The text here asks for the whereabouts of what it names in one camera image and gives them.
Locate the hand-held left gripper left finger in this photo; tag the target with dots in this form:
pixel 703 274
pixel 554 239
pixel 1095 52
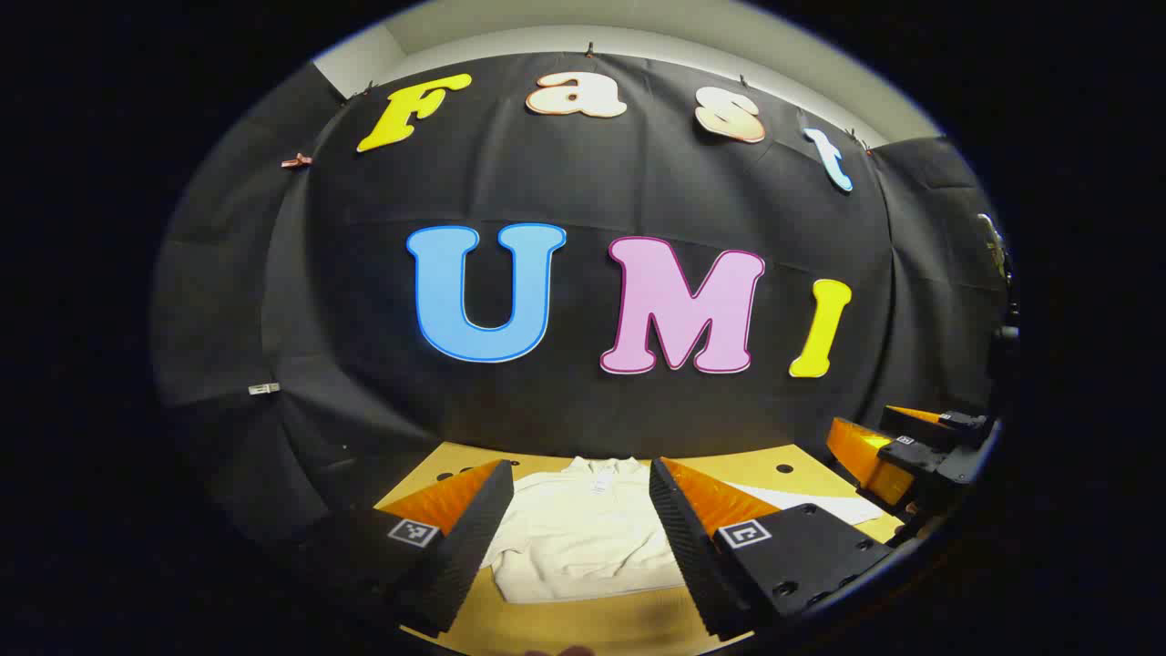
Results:
pixel 465 556

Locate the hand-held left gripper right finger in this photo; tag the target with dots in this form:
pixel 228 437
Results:
pixel 697 556

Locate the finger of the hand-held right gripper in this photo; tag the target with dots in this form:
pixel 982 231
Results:
pixel 870 460
pixel 938 425

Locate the white sweatshirt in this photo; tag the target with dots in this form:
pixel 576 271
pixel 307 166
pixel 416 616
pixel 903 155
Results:
pixel 583 538

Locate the white cloth clip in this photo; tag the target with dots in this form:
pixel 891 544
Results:
pixel 264 388

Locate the black backdrop cloth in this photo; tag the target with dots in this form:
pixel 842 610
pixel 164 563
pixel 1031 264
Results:
pixel 583 182

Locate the copper cloth clip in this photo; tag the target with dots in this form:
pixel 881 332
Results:
pixel 296 161

